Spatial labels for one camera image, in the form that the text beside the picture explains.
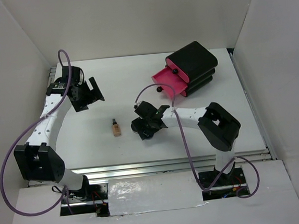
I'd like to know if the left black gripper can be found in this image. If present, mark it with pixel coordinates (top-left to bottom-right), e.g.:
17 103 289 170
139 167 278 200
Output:
70 76 105 113

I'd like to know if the pink drawer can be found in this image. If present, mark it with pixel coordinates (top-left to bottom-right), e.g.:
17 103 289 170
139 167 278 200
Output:
165 58 189 83
151 66 189 97

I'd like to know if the pink top drawer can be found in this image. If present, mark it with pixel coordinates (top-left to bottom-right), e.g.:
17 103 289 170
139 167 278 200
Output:
165 58 189 83

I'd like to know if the black drawer organizer case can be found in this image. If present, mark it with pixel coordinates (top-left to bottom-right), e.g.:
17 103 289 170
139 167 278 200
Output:
166 41 218 97

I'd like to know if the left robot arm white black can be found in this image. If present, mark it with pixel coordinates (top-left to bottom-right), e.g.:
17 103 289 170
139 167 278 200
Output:
13 66 104 201

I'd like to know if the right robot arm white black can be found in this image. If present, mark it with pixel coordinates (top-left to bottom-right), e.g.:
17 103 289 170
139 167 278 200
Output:
131 101 241 192

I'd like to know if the BB foundation pump bottle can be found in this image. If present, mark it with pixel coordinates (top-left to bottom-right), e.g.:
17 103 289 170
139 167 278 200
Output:
112 118 122 137

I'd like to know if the white foil-taped board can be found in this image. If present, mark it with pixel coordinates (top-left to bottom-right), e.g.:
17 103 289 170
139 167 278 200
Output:
107 171 205 216

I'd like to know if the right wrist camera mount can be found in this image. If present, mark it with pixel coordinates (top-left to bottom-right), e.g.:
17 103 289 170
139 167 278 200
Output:
134 101 157 119

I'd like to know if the aluminium left rail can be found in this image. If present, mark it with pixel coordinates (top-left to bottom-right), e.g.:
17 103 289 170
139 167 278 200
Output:
48 67 56 85

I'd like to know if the aluminium rail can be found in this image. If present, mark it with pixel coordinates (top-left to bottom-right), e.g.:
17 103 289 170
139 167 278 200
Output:
48 67 56 85
227 48 278 160
72 149 272 182

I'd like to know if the aluminium front rail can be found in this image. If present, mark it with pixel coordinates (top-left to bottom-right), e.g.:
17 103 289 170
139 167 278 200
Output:
72 149 272 182

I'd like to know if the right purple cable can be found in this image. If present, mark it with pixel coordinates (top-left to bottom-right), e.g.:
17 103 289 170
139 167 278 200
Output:
133 75 261 207

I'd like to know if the purple cable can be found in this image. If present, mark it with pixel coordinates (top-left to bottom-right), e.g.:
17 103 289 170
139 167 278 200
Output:
133 75 261 207
0 48 86 221

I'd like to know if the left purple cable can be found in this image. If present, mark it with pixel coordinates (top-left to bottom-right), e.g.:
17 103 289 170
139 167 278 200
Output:
0 48 86 221

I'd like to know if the aluminium right rail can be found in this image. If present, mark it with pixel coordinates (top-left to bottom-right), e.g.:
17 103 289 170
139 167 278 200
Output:
227 48 278 160

